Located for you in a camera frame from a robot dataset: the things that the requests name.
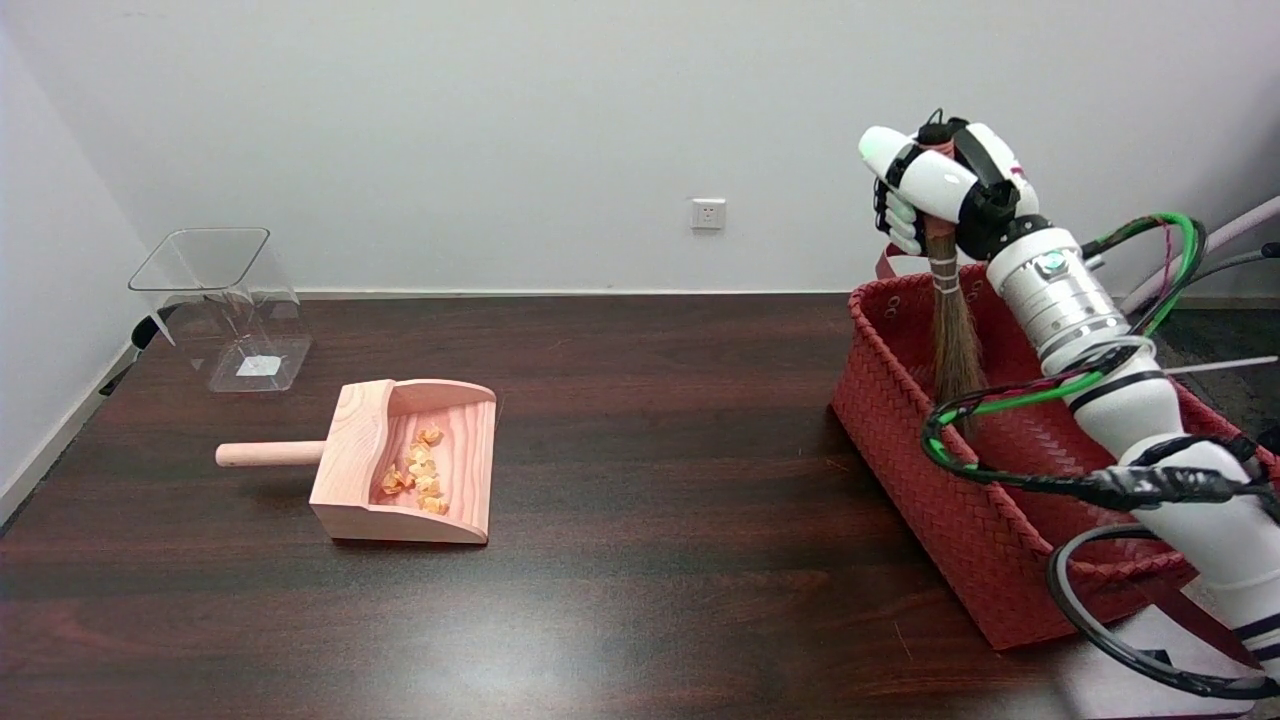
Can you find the clear plastic container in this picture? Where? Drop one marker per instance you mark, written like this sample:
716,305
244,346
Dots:
245,300

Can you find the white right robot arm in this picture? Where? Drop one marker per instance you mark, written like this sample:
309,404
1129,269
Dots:
1060,300

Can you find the white wall outlet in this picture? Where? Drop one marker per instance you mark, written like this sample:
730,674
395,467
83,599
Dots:
708,213

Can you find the red-brown woven storage basket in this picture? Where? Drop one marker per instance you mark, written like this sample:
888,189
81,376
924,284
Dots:
900,440

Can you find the white zip tie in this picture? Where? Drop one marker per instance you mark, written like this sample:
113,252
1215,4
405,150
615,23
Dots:
1230,365

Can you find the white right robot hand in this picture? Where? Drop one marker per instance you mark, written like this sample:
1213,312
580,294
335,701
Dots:
940,185

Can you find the small brown straw broom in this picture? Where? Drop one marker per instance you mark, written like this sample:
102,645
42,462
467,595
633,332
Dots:
955,340

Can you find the light wooden dustpan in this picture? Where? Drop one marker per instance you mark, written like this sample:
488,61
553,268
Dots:
350,440

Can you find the white and grey office chair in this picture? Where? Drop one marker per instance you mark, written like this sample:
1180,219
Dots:
1250,215

